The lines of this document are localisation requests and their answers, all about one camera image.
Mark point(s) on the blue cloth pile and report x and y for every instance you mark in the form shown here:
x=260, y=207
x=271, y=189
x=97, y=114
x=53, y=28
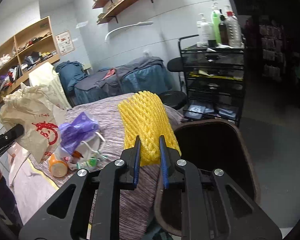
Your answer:
x=70, y=73

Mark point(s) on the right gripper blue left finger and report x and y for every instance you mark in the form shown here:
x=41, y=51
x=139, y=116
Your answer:
x=136, y=167

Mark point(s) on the black round stool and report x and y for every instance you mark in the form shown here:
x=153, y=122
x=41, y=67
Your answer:
x=175, y=98

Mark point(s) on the green clear plastic wrapper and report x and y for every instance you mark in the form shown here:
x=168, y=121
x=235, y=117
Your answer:
x=91, y=163

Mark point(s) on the wooden cubby shelf unit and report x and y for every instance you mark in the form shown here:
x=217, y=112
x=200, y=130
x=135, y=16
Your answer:
x=26, y=51

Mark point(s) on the dark brown bottle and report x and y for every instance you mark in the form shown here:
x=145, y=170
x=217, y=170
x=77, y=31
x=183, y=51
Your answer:
x=223, y=31

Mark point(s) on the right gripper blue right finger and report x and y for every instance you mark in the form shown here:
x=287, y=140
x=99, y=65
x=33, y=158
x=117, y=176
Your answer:
x=164, y=161

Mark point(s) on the cream cloth draped chair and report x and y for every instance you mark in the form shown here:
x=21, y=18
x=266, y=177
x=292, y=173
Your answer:
x=46, y=75

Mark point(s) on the wall poster red print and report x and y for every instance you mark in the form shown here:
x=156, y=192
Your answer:
x=64, y=43

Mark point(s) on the yellow foam fruit net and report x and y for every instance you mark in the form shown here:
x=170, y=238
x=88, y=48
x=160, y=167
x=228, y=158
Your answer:
x=143, y=115

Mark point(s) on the cream paper bag red print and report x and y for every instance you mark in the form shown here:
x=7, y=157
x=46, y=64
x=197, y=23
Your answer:
x=39, y=111

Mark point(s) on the pink polka dot blanket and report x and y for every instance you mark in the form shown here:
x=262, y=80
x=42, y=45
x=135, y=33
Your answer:
x=23, y=180

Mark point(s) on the red cloth on bed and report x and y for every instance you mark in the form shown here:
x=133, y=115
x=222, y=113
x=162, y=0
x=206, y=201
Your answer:
x=110, y=73

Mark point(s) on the white pump bottle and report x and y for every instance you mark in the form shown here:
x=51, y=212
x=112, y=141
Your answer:
x=204, y=31

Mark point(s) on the blue grey massage bed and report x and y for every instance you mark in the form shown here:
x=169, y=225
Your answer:
x=144, y=73

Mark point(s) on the purple plastic bag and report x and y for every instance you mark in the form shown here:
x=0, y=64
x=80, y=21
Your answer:
x=82, y=128

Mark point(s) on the green pump bottle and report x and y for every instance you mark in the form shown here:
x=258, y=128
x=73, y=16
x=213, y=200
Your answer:
x=215, y=18

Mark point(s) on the white plastic bag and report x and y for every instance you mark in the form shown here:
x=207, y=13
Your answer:
x=92, y=146

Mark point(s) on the purple striped bed cover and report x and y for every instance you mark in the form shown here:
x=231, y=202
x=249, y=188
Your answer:
x=67, y=214

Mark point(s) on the clear ribbed plastic bottle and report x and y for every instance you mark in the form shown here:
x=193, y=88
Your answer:
x=233, y=29

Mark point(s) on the white orange plastic bottle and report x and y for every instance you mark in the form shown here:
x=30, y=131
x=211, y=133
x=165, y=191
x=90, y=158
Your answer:
x=57, y=168

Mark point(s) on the black metal trolley rack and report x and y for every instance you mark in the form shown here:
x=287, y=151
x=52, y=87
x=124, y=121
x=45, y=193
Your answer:
x=214, y=81

